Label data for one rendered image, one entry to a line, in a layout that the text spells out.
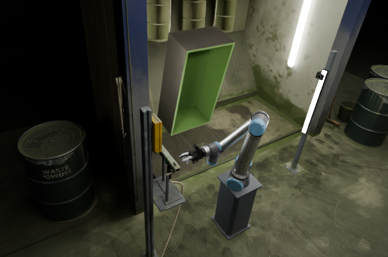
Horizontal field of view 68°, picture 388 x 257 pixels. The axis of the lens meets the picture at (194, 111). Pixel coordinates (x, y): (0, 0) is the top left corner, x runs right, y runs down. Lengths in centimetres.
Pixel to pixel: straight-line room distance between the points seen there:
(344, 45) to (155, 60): 256
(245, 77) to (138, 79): 318
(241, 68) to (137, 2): 338
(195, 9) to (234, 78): 148
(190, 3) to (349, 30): 205
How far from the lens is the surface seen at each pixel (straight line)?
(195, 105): 399
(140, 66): 226
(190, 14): 421
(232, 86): 504
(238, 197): 270
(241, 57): 525
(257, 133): 215
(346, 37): 419
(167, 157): 223
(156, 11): 393
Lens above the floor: 265
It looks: 33 degrees down
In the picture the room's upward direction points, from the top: 5 degrees clockwise
